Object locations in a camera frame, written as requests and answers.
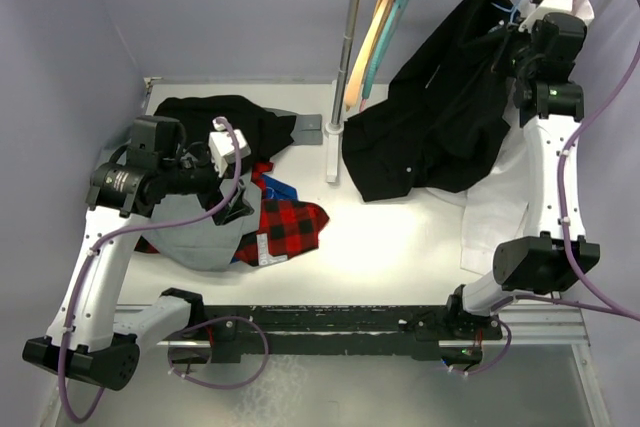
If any grey shirt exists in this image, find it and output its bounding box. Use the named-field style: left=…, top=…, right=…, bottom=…
left=135, top=173, right=262, bottom=272

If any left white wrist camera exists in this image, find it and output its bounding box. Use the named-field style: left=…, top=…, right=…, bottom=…
left=208, top=117, right=251, bottom=178

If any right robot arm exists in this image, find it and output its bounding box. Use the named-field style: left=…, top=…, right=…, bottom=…
left=444, top=12, right=600, bottom=338

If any black button shirt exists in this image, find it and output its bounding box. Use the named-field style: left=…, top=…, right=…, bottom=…
left=342, top=0, right=512, bottom=202

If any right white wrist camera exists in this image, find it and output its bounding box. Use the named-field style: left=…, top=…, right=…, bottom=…
left=518, top=0, right=573, bottom=32

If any red black plaid shirt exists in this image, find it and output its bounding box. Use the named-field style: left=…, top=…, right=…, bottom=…
left=133, top=161, right=330, bottom=267

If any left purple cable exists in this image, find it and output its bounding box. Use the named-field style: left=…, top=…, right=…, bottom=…
left=57, top=117, right=271, bottom=423

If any blue garment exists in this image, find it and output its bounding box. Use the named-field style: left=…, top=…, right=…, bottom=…
left=262, top=175, right=298, bottom=201

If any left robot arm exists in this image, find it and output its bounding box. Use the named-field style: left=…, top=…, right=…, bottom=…
left=22, top=115, right=251, bottom=391

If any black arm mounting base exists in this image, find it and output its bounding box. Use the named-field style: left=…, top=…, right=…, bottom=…
left=168, top=305, right=503, bottom=363

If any orange hanger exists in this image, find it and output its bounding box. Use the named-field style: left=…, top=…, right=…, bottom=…
left=344, top=0, right=395, bottom=111

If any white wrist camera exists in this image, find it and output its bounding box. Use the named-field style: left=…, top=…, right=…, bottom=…
left=518, top=0, right=573, bottom=32
left=208, top=117, right=251, bottom=178

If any white hanging shirt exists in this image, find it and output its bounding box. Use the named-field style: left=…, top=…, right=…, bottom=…
left=429, top=0, right=599, bottom=281

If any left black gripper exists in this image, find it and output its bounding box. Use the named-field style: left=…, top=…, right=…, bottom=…
left=160, top=146, right=254, bottom=224

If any aluminium frame rail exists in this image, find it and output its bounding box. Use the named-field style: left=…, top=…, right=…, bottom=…
left=58, top=302, right=587, bottom=348

